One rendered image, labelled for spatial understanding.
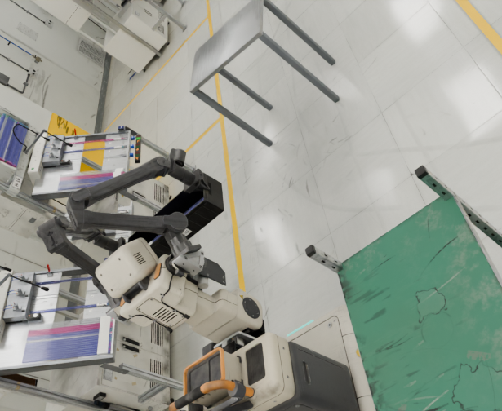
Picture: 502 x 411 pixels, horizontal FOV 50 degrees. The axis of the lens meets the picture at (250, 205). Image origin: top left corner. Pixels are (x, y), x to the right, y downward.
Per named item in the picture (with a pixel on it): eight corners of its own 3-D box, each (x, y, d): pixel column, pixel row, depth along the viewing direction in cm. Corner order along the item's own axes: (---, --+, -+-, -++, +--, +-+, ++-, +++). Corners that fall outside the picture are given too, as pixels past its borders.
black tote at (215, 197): (145, 275, 261) (126, 266, 255) (146, 246, 273) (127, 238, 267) (224, 210, 234) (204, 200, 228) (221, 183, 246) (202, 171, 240)
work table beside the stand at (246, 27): (339, 100, 384) (259, 31, 340) (268, 148, 425) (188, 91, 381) (335, 59, 411) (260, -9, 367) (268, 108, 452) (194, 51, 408)
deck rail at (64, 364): (115, 360, 316) (113, 354, 312) (114, 362, 315) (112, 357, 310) (-10, 373, 312) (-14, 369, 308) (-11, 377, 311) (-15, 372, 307)
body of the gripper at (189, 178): (186, 183, 235) (173, 175, 231) (202, 169, 231) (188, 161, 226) (187, 193, 231) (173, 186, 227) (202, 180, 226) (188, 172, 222)
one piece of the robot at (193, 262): (202, 270, 207) (179, 256, 202) (194, 276, 209) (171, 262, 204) (204, 251, 214) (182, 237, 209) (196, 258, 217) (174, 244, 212)
